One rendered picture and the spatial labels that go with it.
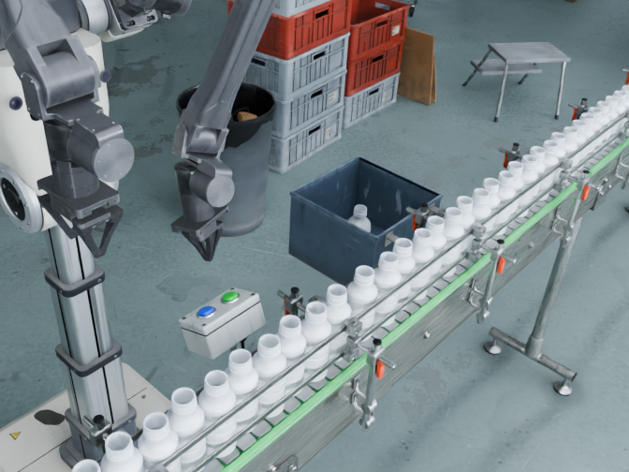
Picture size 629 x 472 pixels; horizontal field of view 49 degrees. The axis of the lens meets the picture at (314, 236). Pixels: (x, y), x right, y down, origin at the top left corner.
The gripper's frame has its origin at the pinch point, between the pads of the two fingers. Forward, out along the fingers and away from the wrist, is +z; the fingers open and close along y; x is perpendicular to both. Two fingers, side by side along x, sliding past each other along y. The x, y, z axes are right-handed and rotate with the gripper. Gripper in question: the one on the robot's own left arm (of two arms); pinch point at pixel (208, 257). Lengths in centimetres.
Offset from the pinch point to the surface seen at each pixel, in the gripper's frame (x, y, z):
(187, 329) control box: -1.9, -11.7, 8.6
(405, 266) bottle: -31.5, 23.3, 9.7
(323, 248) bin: 7, 58, 33
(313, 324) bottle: -24.3, -3.8, 7.2
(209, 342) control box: -7.4, -12.8, 9.2
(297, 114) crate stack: 110, 223, 62
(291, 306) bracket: -14.4, 4.9, 11.6
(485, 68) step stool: 49, 380, 81
